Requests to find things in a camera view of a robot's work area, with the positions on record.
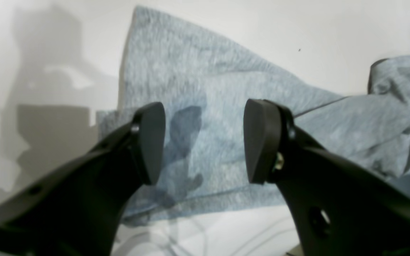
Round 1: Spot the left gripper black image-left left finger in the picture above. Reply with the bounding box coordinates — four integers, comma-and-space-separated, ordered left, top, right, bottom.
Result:
0, 102, 166, 256

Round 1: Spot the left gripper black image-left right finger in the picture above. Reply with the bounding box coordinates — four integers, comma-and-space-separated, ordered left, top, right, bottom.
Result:
243, 99, 410, 256

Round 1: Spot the grey t-shirt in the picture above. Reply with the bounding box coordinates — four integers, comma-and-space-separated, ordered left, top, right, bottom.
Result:
96, 6, 410, 226

